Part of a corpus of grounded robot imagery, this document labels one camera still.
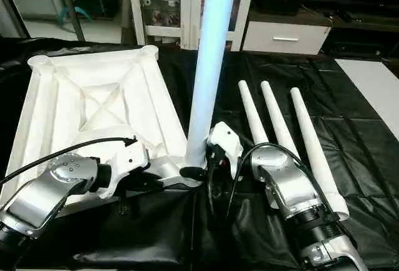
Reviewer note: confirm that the white plastic table leg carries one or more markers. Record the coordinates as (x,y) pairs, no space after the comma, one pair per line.
(252,109)
(315,146)
(212,65)
(277,112)

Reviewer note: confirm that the white plastic table top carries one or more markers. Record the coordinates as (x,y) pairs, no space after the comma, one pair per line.
(46,112)

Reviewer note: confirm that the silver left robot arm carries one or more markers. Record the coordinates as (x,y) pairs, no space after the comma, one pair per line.
(40,196)

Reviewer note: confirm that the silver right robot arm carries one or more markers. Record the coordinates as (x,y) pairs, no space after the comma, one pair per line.
(286,177)

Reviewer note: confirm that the black work mat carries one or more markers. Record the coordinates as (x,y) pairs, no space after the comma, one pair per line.
(343,127)

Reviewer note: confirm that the white drawer cabinet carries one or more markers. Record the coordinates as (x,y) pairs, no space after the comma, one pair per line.
(286,39)

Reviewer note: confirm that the white flat board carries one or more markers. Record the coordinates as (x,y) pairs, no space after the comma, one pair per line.
(371,87)

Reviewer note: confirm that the white glass door cabinet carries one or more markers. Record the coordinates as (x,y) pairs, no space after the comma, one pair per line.
(137,9)

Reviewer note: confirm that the grey pole stand blue brackets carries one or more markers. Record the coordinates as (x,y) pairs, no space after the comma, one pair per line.
(73,12)

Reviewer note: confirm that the black storage unit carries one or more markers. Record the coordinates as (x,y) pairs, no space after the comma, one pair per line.
(90,0)

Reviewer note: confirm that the black low desk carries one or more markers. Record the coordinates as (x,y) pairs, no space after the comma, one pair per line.
(358,18)

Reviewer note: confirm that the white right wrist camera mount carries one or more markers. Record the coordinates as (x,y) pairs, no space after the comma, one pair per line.
(227,140)

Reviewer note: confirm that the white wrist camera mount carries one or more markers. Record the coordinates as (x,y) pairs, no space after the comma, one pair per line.
(131,159)
(227,140)

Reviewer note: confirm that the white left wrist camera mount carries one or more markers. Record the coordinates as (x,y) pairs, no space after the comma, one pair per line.
(131,159)

